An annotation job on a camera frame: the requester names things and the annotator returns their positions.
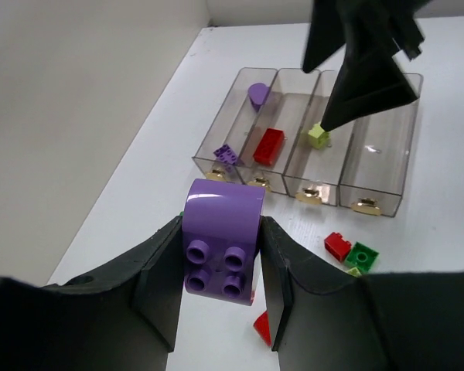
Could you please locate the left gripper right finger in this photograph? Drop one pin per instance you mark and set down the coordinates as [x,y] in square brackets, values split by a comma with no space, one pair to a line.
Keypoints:
[321,318]

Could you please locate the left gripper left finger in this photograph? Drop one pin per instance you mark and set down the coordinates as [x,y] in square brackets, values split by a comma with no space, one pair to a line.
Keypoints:
[122,315]

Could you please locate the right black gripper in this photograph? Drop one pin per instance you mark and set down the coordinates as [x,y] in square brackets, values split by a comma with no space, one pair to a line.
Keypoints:
[369,81]

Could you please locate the red rounded lego brick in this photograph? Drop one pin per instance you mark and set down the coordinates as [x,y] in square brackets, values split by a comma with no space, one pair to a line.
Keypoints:
[261,326]

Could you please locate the lime lego brick carried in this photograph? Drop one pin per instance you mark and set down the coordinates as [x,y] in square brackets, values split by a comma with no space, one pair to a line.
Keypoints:
[318,138]

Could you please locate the red rectangular lego brick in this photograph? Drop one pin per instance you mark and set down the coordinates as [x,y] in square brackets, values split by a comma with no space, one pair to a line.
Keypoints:
[269,147]

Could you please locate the purple rounded lego brick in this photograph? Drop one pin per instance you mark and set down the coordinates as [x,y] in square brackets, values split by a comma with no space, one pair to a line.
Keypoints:
[220,226]

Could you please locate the small purple lego brick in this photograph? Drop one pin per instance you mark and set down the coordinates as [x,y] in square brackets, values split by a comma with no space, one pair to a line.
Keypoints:
[226,154]

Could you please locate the lime lego brick lower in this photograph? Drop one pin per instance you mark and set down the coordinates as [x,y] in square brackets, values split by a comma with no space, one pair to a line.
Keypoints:
[354,271]

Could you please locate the green lego brick right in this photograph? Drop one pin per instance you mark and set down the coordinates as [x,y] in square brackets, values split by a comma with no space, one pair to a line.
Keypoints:
[361,257]

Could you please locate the small red lego brick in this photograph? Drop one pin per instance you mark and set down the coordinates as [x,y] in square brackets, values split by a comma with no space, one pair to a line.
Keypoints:
[337,246]

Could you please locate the clear container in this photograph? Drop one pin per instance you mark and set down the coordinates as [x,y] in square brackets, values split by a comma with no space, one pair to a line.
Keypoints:
[232,125]
[284,110]
[375,169]
[312,175]

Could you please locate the purple heart lego piece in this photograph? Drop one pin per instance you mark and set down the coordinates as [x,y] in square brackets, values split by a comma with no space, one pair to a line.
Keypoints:
[258,94]

